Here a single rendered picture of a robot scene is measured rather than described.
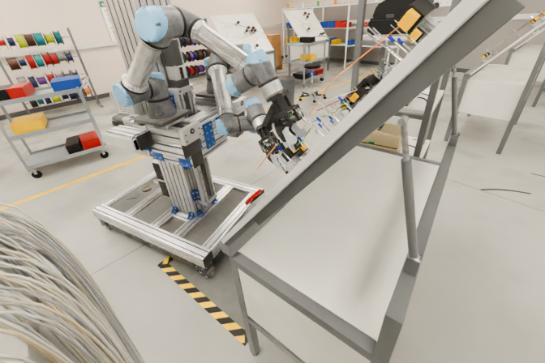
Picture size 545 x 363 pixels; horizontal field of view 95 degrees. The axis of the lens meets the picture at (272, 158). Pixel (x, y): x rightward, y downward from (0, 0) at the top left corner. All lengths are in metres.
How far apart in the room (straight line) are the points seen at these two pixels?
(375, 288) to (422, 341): 0.93
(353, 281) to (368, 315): 0.11
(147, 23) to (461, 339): 2.15
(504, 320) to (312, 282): 1.42
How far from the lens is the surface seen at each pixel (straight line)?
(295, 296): 0.95
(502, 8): 0.53
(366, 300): 0.97
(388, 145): 1.93
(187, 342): 1.87
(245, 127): 1.20
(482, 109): 3.90
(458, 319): 2.05
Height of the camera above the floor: 1.61
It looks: 30 degrees down
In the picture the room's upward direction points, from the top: 4 degrees counter-clockwise
